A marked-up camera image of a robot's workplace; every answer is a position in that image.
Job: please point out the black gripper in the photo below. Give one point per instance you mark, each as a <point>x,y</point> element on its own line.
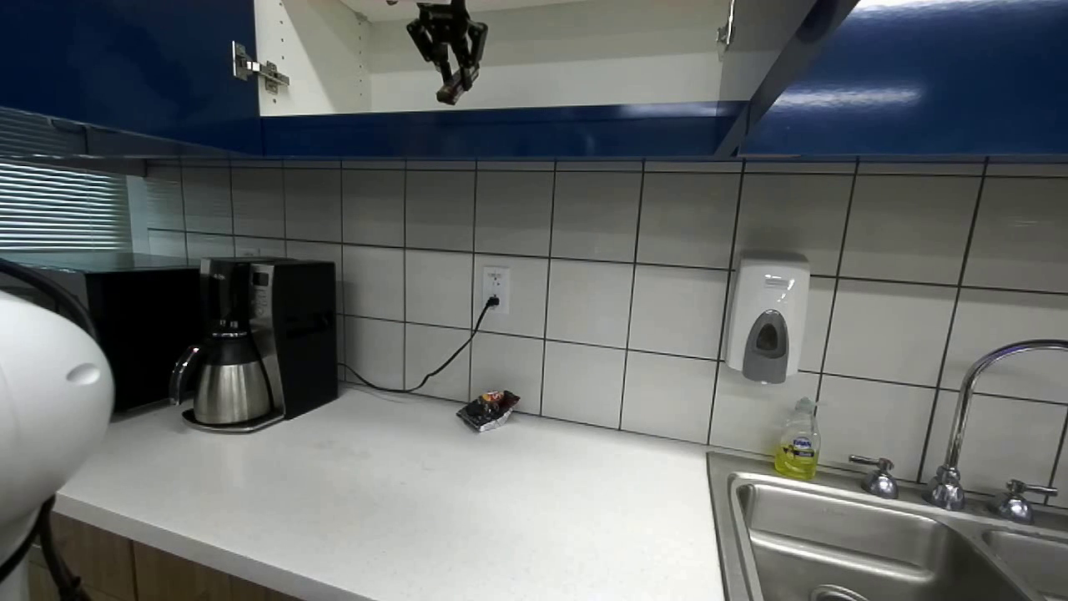
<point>449,33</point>

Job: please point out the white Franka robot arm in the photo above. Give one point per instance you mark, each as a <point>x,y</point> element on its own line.
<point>43,412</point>

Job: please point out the metal cabinet door hinge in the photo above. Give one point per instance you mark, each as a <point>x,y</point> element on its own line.
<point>728,23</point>
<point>259,67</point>

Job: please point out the dark packet with picture print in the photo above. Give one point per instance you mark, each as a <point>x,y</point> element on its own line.
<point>487,412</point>

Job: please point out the wooden lower cabinet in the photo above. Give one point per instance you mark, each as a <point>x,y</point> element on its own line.
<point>156,573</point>

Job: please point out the black steel coffee maker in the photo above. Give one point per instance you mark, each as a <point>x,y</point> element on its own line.
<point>303,337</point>

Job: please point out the stainless steel coffee carafe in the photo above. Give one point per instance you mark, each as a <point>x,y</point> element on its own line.
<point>229,386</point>

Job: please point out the black microwave oven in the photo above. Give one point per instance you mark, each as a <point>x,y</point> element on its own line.
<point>145,337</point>

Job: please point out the white window blinds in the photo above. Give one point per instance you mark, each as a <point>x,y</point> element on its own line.
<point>68,213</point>

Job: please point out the yellow dish soap bottle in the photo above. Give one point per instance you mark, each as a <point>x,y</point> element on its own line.
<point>797,455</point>

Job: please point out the stainless steel double sink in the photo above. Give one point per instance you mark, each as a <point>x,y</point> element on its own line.
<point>856,545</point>

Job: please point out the chrome sink faucet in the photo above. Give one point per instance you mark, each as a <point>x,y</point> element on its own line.
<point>950,487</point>

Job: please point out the white blue wall cabinet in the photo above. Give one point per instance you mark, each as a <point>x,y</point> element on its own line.
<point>577,77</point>

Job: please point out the white wall power outlet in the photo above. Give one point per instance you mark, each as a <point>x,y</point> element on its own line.
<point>494,290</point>

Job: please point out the white wall soap dispenser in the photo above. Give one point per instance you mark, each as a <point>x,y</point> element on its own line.
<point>769,323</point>

